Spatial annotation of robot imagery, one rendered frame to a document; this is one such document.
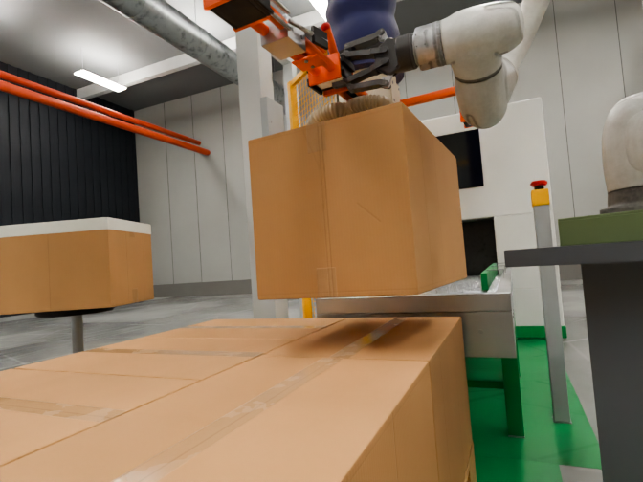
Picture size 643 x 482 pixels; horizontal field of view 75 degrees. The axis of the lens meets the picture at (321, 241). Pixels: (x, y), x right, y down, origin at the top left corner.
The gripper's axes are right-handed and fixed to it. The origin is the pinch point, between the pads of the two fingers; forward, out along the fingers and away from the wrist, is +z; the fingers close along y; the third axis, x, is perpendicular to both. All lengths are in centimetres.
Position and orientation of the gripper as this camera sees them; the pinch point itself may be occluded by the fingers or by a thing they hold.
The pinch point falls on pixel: (330, 73)
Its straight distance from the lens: 108.1
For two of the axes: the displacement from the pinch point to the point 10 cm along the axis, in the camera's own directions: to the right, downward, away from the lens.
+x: 4.1, 0.1, 9.1
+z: -9.1, 0.9, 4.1
